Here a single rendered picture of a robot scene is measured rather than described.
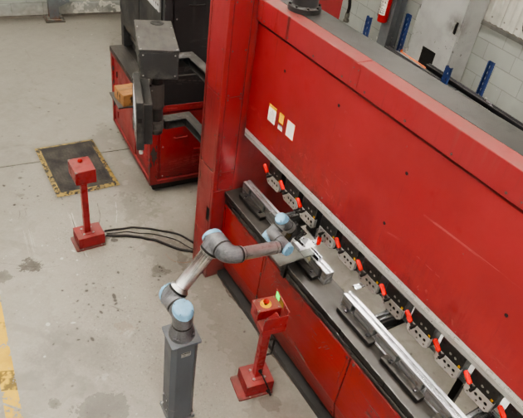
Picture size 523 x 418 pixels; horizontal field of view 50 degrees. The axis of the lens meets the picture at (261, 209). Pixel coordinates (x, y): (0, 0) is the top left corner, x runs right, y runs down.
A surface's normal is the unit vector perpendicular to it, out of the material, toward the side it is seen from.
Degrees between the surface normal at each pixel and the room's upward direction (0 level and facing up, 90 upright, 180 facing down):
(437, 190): 90
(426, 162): 90
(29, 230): 0
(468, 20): 90
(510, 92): 90
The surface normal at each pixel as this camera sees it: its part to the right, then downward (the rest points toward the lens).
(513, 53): -0.88, 0.19
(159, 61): 0.22, 0.62
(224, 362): 0.13, -0.78
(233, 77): 0.51, 0.58
